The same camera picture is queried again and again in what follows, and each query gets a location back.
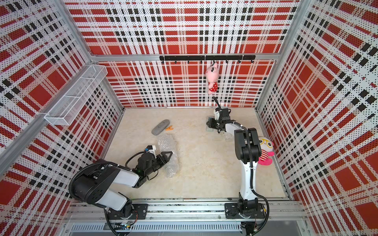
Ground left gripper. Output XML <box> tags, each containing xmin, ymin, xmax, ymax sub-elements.
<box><xmin>145</xmin><ymin>152</ymin><xmax>173</xmax><ymax>176</ymax></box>

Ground bubble wrap sheet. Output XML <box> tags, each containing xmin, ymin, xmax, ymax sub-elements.
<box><xmin>223</xmin><ymin>132</ymin><xmax>234</xmax><ymax>142</ymax></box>
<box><xmin>157</xmin><ymin>134</ymin><xmax>180</xmax><ymax>178</ymax></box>

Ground grey tape dispenser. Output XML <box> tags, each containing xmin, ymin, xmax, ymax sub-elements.
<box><xmin>206</xmin><ymin>116</ymin><xmax>214</xmax><ymax>132</ymax></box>

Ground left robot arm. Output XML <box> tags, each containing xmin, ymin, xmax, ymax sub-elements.
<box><xmin>69</xmin><ymin>146</ymin><xmax>173</xmax><ymax>220</ymax></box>

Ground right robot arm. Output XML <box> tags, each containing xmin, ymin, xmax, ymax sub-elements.
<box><xmin>206</xmin><ymin>107</ymin><xmax>269</xmax><ymax>219</ymax></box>

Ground pink hanging plush toy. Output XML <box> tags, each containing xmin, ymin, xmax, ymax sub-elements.
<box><xmin>205</xmin><ymin>63</ymin><xmax>219</xmax><ymax>95</ymax></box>

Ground pink owl plush toy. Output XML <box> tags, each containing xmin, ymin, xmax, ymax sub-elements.
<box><xmin>258</xmin><ymin>137</ymin><xmax>274</xmax><ymax>166</ymax></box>

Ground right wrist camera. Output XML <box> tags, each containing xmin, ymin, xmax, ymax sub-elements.
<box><xmin>214</xmin><ymin>108</ymin><xmax>222</xmax><ymax>121</ymax></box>

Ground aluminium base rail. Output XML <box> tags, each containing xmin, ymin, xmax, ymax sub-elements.
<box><xmin>63</xmin><ymin>198</ymin><xmax>309</xmax><ymax>234</ymax></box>

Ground black hook rail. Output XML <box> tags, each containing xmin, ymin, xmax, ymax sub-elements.
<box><xmin>159</xmin><ymin>55</ymin><xmax>257</xmax><ymax>63</ymax></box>

